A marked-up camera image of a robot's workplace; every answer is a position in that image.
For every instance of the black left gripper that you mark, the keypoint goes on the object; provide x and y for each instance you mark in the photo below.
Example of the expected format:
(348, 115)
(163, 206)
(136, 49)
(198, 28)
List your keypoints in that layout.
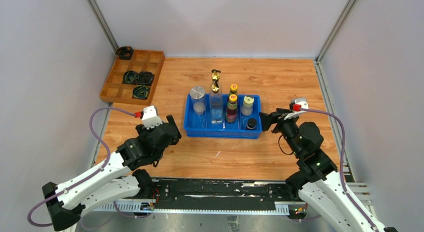
(143, 131)

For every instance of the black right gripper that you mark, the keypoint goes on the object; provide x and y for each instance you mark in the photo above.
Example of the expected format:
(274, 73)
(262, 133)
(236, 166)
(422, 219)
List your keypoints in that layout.
(267, 119)

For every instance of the small black pepper shaker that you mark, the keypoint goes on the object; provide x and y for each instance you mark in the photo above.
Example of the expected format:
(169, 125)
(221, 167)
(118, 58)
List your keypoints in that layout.
(251, 124)

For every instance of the blue plastic divided bin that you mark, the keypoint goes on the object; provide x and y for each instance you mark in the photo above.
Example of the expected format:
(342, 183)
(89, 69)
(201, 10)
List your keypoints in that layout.
(244, 127)

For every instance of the jar with pale yellow lid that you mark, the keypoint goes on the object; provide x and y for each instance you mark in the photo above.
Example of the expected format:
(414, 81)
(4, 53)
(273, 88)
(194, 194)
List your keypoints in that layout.
(247, 105)

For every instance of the green label sauce bottle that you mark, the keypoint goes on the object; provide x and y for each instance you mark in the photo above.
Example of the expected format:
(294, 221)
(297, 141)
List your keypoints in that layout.
(231, 110)

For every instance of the jar with silver lid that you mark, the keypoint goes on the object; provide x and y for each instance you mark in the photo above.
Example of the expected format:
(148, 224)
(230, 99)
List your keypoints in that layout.
(198, 98)

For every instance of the red label sauce bottle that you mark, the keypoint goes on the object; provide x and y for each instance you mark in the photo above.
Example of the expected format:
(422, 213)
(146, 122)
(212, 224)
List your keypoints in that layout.
(233, 90)

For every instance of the clear glass oil bottle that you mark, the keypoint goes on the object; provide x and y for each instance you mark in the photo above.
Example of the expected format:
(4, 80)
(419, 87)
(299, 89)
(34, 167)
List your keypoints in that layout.
(216, 105)

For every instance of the glass bottle with brown sauce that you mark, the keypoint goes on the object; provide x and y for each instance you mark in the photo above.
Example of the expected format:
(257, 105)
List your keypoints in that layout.
(215, 76)

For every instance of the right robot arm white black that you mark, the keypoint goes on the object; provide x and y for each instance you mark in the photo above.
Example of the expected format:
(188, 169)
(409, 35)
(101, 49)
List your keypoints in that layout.
(318, 182)

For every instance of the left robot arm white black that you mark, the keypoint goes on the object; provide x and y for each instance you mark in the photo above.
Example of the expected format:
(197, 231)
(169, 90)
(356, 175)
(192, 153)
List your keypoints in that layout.
(121, 176)

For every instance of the dark coiled roll lower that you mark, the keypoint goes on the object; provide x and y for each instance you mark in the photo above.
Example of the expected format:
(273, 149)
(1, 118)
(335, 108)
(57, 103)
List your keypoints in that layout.
(141, 92)

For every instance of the dark coiled roll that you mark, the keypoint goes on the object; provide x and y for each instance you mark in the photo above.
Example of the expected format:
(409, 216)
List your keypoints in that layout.
(145, 78)
(130, 77)
(141, 92)

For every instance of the dark coiled roll upper right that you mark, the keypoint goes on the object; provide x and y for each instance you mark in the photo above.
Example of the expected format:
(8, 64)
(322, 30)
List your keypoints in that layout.
(145, 78)

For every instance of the dark coiled roll upper left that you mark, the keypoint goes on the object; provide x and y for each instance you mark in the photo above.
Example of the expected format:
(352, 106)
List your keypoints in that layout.
(130, 77)

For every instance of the wooden compartment tray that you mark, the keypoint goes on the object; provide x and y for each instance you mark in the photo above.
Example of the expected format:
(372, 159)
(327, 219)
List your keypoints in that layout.
(114, 91)

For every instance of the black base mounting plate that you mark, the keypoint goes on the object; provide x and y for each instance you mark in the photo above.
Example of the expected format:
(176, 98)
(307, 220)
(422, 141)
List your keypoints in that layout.
(224, 195)

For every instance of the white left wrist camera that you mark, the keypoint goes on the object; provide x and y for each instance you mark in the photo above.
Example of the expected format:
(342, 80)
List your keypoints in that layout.
(150, 117)

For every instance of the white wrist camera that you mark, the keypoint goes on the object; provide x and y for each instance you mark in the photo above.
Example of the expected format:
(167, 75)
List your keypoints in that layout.
(150, 117)
(296, 108)

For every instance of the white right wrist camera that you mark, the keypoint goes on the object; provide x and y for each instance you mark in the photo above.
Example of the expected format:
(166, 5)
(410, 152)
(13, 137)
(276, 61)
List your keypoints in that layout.
(296, 108)

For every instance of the aluminium frame rail front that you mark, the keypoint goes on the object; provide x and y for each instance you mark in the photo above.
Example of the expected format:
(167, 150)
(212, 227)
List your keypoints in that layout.
(330, 196)

